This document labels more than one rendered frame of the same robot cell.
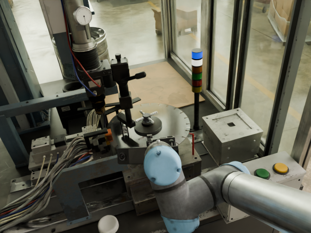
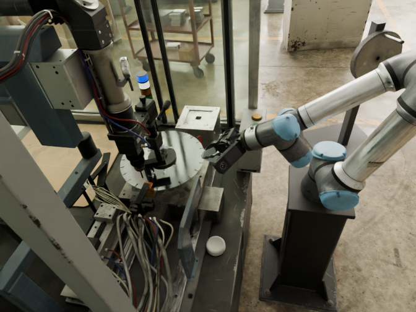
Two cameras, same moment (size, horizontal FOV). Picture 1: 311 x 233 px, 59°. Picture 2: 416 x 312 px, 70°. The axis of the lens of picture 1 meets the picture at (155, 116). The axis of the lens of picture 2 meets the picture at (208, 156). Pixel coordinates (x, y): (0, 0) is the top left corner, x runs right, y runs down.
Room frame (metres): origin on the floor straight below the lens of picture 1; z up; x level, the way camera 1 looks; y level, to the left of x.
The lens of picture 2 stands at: (0.27, 0.68, 1.74)
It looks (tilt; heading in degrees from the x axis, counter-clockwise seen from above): 43 degrees down; 300
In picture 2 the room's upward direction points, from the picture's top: 7 degrees counter-clockwise
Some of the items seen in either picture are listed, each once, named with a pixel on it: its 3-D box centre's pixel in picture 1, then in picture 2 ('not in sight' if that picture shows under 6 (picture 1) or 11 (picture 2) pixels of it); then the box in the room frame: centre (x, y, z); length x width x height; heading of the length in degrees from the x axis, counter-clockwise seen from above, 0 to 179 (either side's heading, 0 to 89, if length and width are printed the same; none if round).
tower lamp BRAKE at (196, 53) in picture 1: (196, 53); (142, 77); (1.05, -0.20, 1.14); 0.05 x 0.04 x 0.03; 14
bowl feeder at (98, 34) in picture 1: (86, 64); not in sight; (1.56, 0.39, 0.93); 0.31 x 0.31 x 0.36
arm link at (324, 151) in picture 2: not in sight; (327, 161); (0.27, -0.20, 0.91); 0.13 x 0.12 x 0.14; 112
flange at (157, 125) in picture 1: (147, 123); (161, 155); (0.85, 0.03, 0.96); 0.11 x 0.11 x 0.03
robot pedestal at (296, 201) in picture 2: not in sight; (306, 236); (0.27, -0.21, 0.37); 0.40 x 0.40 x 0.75; 14
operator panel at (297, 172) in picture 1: (256, 186); (252, 139); (0.61, -0.33, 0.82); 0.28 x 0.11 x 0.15; 104
